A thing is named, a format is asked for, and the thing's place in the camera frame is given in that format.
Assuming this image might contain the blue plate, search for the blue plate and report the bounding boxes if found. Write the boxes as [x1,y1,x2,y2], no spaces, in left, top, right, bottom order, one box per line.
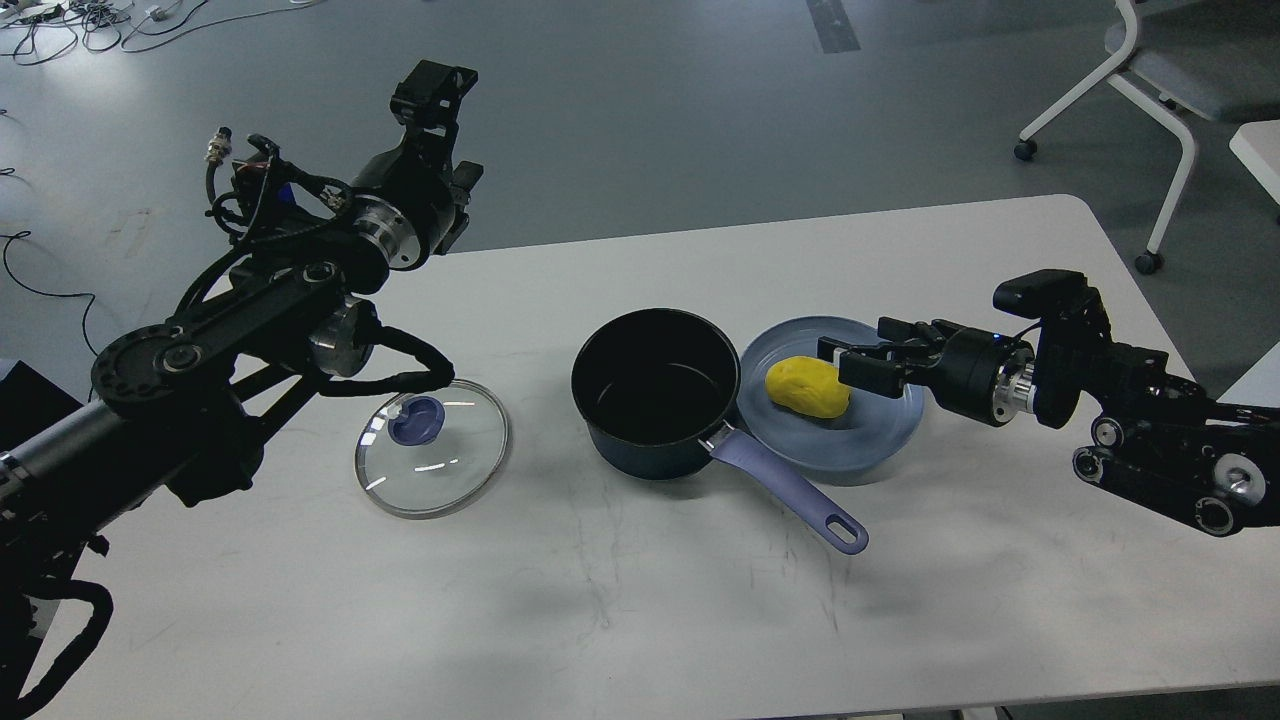
[737,316,924,486]

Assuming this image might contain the black box at left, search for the black box at left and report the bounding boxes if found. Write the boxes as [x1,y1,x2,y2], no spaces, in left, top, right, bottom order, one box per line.
[1,359,76,450]

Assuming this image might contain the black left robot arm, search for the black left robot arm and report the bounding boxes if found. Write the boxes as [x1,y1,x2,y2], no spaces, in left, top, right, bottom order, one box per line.
[3,60,483,719]

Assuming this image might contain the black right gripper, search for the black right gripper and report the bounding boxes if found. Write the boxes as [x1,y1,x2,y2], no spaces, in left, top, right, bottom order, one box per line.
[817,316,1036,427]

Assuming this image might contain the dark blue saucepan purple handle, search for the dark blue saucepan purple handle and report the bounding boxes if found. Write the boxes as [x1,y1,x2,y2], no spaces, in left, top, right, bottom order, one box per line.
[570,307,869,555]

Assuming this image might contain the tangled cables on floor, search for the tangled cables on floor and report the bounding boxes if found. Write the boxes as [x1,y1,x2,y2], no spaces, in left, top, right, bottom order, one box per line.
[0,0,326,67]

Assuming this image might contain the black floor cable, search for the black floor cable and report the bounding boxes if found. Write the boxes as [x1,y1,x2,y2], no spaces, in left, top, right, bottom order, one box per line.
[0,231,101,356]

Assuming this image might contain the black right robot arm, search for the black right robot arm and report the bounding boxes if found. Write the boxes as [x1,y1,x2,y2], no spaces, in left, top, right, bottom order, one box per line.
[817,269,1279,537]

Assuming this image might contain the glass pot lid purple knob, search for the glass pot lid purple knob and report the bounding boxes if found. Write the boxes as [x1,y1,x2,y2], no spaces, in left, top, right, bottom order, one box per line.
[355,378,511,519]

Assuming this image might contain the yellow potato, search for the yellow potato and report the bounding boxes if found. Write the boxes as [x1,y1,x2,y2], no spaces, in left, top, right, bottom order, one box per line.
[764,356,852,420]

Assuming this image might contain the white frame grey chair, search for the white frame grey chair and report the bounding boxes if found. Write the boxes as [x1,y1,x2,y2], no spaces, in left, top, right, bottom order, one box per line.
[1012,1,1279,275]

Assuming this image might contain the white table edge right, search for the white table edge right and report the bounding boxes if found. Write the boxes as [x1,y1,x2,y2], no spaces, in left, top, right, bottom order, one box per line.
[1229,119,1279,205]

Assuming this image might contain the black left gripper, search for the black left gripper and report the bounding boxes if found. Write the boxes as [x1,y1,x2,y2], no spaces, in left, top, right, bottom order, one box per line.
[352,60,485,272]

